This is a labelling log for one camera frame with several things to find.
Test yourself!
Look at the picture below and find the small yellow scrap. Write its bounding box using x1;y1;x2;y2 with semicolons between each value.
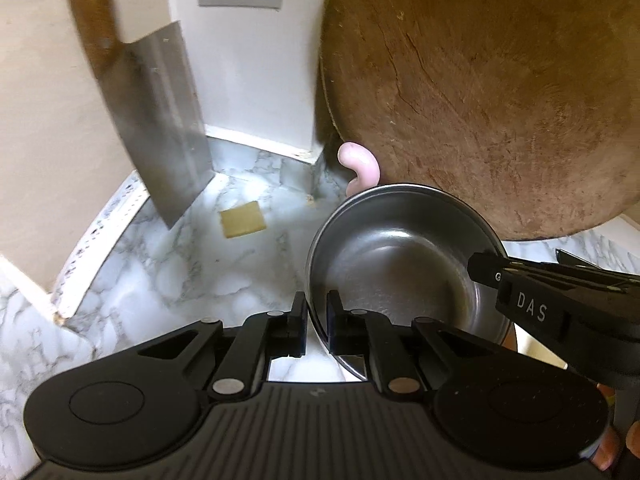
218;200;268;239

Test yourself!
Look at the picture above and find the pink bowl with handles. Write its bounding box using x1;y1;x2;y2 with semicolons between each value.
337;141;381;197

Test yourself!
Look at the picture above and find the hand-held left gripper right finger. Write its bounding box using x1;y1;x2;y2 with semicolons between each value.
326;290;507;395

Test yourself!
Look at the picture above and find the person's right hand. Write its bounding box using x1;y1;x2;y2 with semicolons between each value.
593;383;636;473

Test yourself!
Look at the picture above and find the stainless steel bowl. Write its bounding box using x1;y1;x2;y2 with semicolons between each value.
304;183;516;382

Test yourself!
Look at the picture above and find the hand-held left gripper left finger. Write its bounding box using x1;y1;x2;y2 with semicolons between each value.
138;291;308;402

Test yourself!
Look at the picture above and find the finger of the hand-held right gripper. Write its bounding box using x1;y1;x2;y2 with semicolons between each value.
468;253;507;290
554;248;640;281

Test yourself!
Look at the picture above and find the round wooden cutting board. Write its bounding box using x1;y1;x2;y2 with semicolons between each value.
319;0;640;242

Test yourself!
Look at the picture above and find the white perforated edge strip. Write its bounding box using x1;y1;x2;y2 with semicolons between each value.
50;174;152;322

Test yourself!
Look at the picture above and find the wooden-handled steel cleaver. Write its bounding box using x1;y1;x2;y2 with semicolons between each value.
62;0;216;231

